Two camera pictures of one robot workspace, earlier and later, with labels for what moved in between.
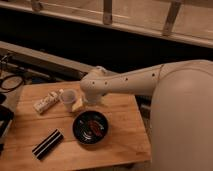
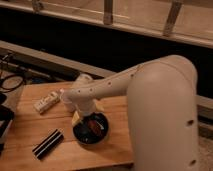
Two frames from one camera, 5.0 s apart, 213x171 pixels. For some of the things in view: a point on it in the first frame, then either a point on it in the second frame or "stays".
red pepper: [96, 127] stays
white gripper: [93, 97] → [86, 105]
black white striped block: [46, 145] stays
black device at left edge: [6, 116] stays
